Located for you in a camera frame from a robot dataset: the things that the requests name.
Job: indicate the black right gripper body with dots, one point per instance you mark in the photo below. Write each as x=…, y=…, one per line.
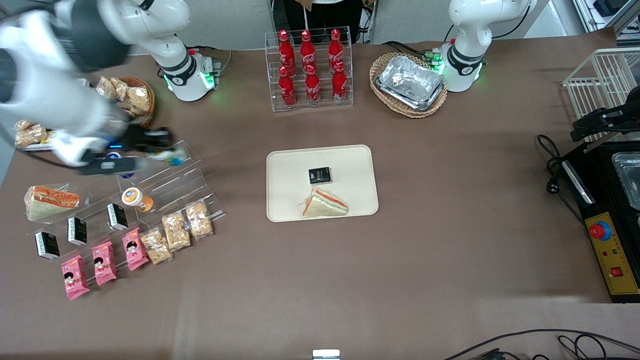
x=136, y=138

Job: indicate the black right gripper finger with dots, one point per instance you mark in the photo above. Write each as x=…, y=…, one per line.
x=160, y=145
x=157, y=133

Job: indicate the green lid gum bottle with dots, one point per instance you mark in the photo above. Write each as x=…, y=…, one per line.
x=169, y=158

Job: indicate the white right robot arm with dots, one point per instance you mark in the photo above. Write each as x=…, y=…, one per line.
x=50, y=90

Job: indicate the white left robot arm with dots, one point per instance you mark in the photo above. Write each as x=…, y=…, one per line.
x=470, y=35

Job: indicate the orange lid gum bottle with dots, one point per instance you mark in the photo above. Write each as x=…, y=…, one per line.
x=137, y=199

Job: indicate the white rectangular plastic tray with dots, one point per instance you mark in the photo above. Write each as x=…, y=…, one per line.
x=35, y=146

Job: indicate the cream plastic tray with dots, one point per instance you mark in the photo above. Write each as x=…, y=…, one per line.
x=350, y=170

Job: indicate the clear bag pastry snack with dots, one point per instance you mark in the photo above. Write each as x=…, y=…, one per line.
x=31, y=134
x=139, y=100
x=120, y=87
x=106, y=88

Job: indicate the clear acrylic stepped display stand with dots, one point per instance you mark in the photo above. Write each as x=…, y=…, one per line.
x=185, y=177

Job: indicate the dark wicker basket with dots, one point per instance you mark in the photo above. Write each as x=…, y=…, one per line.
x=149, y=85

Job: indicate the small black white box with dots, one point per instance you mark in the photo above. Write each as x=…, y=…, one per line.
x=77, y=231
x=47, y=245
x=117, y=216

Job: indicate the clear bag brown crackers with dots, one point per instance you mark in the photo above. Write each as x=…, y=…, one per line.
x=176, y=230
x=199, y=219
x=156, y=246

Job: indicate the wrapped triangle sandwich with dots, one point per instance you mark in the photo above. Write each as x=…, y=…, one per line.
x=324, y=205
x=50, y=202

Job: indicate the pink snack packet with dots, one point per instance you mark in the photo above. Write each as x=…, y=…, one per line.
x=104, y=263
x=75, y=277
x=135, y=249

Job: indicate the clear acrylic bottle rack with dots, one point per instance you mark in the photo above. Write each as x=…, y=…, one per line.
x=272, y=75

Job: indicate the red cola bottle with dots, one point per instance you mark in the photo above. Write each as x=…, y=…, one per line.
x=287, y=90
x=313, y=87
x=339, y=85
x=335, y=47
x=307, y=50
x=286, y=50

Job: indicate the small black snack box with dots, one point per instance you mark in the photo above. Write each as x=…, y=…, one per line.
x=320, y=175

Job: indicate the person in brown jacket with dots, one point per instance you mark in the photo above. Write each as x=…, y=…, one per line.
x=320, y=15

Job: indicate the light wicker basket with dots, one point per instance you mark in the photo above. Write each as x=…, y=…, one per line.
x=380, y=67

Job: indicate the stacked aluminium foil trays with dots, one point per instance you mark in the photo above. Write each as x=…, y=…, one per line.
x=410, y=82

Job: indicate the small white device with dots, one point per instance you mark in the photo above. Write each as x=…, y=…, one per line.
x=326, y=354

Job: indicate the red emergency stop button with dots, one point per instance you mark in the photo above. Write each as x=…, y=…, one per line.
x=600, y=230

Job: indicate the black yellow control box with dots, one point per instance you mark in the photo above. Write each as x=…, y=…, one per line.
x=612, y=260

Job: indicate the shiny metal pan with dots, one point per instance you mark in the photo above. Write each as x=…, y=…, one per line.
x=630, y=175

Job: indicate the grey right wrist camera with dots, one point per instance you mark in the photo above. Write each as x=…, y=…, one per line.
x=112, y=166

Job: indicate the black clamp mount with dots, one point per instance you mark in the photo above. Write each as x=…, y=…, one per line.
x=605, y=120

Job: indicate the aluminium frame shelf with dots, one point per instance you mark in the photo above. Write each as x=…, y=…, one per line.
x=607, y=10

